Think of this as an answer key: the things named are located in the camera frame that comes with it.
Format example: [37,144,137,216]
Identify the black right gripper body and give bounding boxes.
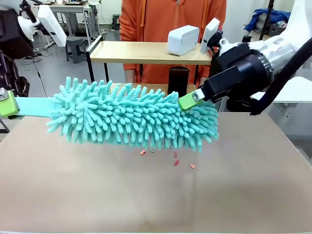
[198,43,273,103]

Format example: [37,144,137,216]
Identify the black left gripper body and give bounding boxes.
[0,9,34,59]

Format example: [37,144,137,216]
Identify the teal microfiber duster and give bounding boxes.
[14,77,219,153]

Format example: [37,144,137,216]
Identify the wooden shelf with black legs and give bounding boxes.
[85,35,229,113]

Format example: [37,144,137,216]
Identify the black cylindrical container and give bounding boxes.
[168,66,191,98]

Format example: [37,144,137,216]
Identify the white side table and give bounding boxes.
[251,77,312,153]

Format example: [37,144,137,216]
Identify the black tripod pole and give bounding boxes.
[258,0,275,41]

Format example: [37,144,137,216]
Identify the white rounded speaker box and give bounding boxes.
[167,25,200,57]

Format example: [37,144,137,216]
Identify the blue cloth pile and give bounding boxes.
[244,8,292,32]

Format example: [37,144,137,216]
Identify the grey background workbench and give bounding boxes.
[39,1,101,47]

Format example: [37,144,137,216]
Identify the grey plastic stool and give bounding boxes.
[65,37,87,64]

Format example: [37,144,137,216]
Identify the person in orange hoodie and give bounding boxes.
[119,0,227,85]

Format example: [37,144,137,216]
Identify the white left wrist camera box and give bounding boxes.
[38,4,67,47]

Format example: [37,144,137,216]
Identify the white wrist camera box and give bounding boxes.
[38,4,67,47]
[200,17,220,55]

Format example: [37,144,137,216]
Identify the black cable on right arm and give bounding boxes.
[250,36,312,116]

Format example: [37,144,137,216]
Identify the black floor cable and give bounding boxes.
[21,47,49,98]

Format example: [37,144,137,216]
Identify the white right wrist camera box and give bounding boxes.
[200,17,220,55]

